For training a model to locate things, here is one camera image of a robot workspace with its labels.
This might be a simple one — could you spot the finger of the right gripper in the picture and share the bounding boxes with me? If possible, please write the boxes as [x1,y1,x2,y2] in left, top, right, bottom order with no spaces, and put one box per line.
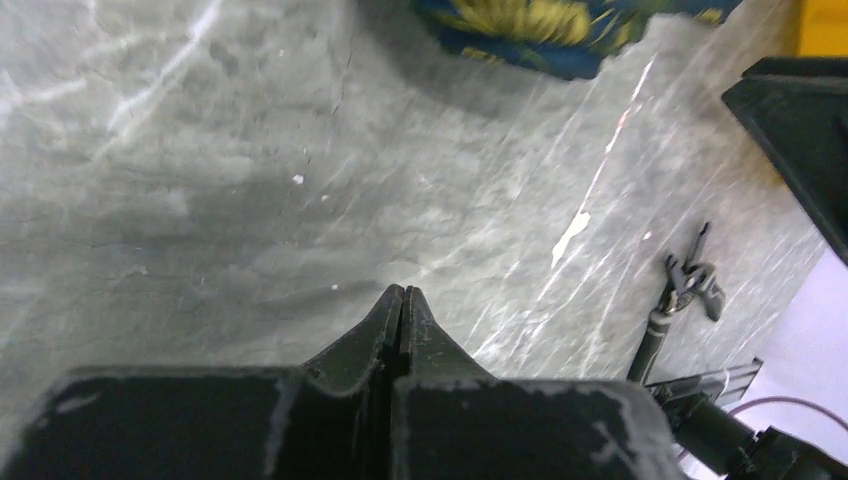
[721,56,847,262]

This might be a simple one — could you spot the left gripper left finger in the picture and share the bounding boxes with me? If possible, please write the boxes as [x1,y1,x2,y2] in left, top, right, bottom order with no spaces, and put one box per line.
[1,285,405,479]

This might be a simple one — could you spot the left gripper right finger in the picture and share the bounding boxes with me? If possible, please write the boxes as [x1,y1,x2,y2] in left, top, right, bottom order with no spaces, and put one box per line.
[394,287,683,479]

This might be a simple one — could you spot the blue yellow floral tie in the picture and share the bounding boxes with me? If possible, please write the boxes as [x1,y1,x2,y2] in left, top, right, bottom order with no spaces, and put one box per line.
[410,0,739,80]

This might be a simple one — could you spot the yellow plastic tray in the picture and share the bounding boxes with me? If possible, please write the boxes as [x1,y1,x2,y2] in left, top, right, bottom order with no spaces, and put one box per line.
[792,0,847,57]

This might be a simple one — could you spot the black pliers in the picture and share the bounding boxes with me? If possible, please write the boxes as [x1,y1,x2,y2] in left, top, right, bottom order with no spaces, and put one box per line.
[626,222,726,384]

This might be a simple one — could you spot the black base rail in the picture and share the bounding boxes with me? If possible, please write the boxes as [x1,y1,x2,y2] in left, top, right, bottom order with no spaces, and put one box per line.
[646,359,847,479]

